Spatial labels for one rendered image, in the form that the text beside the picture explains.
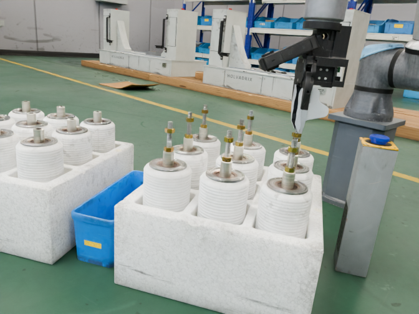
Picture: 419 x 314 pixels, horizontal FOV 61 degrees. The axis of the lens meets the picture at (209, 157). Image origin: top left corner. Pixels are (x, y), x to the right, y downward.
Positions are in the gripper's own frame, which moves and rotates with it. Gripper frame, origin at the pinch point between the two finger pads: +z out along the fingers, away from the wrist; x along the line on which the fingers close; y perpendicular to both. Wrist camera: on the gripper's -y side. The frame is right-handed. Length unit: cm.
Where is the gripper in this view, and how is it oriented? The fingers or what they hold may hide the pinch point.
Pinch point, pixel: (295, 124)
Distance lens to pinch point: 76.2
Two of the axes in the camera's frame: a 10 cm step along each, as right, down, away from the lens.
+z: -0.8, 9.5, 3.1
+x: 0.1, -3.1, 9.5
